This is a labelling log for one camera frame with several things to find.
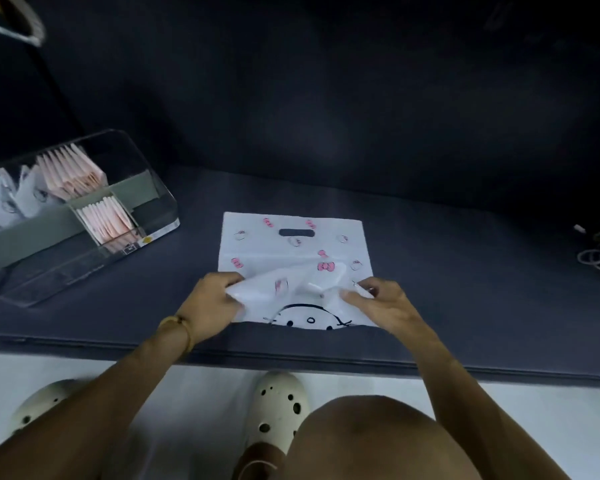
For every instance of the stack of kitty bags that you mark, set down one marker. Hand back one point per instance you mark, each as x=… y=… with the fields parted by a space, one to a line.
x=260 y=239

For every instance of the pink bags row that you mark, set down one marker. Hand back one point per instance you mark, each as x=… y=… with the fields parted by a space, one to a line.
x=120 y=214

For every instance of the person's right leg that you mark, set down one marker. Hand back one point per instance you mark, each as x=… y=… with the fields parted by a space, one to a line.
x=380 y=444

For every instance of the white kitty bags group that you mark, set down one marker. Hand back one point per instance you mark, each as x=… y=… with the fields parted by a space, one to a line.
x=2 y=194

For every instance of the person's right hand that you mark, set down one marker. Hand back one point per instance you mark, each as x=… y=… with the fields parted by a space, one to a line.
x=392 y=307

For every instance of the cream left clog shoe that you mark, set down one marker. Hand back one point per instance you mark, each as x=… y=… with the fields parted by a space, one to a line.
x=35 y=402

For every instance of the dark blue sofa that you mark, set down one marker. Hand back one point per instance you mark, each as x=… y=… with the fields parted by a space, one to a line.
x=430 y=244

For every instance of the person's right forearm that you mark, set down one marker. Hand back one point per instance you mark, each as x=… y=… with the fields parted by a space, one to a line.
x=470 y=394

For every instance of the stack of polka dot bags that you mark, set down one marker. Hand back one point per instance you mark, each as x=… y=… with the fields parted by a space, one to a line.
x=92 y=169

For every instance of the clear plastic organizer box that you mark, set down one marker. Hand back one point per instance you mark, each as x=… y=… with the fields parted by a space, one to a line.
x=145 y=154

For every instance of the cream clog shoe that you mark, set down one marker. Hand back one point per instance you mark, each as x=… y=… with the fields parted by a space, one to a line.
x=35 y=402
x=280 y=394

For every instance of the person's left hand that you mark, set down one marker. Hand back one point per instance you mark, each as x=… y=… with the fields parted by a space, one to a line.
x=207 y=307

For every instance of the cream right clog shoe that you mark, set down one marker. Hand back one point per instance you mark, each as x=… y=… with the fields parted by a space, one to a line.
x=280 y=394

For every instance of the person's left forearm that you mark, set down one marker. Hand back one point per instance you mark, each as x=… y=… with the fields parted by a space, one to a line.
x=80 y=414

